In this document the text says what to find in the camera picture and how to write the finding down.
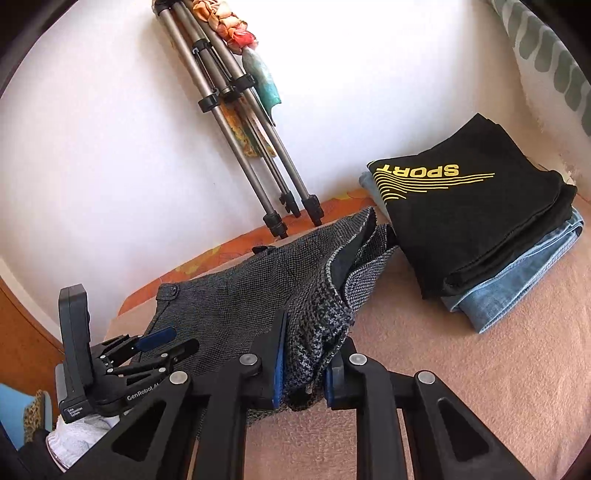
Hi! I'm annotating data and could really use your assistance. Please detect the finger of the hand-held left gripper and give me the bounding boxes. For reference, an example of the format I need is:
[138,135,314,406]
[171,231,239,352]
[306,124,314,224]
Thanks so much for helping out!
[93,327,177,366]
[110,339,200,385]

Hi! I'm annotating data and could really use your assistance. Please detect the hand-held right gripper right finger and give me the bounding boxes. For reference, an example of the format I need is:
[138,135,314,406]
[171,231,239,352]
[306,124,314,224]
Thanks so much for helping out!
[323,337,539,480]

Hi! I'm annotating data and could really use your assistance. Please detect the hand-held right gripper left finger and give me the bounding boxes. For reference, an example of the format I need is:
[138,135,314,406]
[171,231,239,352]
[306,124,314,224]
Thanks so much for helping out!
[60,318,289,480]

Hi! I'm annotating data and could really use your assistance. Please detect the grey tweed pants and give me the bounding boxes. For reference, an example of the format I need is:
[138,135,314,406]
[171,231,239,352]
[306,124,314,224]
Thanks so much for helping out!
[117,206,400,426]

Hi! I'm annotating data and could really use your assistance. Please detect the person's left hand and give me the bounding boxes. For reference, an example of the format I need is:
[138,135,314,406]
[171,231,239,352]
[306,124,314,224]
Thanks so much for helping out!
[46,412,122,474]

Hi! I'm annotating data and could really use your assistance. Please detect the leopard print cloth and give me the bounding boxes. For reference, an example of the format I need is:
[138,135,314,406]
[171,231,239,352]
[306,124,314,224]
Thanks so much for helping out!
[22,390,48,445]

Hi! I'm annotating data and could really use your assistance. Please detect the light blue cushion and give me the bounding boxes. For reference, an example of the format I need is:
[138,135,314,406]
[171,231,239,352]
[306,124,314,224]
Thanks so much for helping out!
[0,382,55,452]

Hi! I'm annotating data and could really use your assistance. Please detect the folded blue jeans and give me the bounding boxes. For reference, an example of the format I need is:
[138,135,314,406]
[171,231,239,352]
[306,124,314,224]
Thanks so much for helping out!
[359,171,585,334]

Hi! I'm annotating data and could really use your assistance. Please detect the black garment with yellow print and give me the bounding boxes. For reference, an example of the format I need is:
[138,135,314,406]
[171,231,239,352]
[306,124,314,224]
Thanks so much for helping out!
[367,113,571,301]

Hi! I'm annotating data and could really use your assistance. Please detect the yellow patterned cloth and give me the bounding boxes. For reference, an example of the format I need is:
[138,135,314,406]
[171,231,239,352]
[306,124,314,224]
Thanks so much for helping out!
[221,102,279,160]

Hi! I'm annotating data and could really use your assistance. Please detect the grey metal tripod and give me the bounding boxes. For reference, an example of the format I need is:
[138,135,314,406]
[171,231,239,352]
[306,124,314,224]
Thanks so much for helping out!
[151,0,324,240]

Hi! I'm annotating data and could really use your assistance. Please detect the plain black folded garment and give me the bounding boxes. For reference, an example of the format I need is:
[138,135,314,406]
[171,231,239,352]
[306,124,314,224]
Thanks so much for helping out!
[442,182,579,298]

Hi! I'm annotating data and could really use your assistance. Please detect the teal cloth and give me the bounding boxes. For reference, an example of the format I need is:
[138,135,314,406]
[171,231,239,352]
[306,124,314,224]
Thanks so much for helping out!
[241,46,283,112]

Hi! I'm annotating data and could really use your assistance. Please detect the orange floral scarf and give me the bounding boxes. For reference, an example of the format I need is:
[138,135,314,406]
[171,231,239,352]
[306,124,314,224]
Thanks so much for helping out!
[191,0,260,57]

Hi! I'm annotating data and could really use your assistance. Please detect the white curtain with grey-green pattern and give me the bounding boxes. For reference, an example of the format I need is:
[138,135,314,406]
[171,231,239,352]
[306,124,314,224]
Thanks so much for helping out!
[482,0,591,121]

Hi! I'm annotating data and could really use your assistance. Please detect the wooden bed frame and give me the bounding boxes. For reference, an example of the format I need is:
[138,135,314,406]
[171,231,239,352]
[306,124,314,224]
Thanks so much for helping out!
[0,258,66,394]

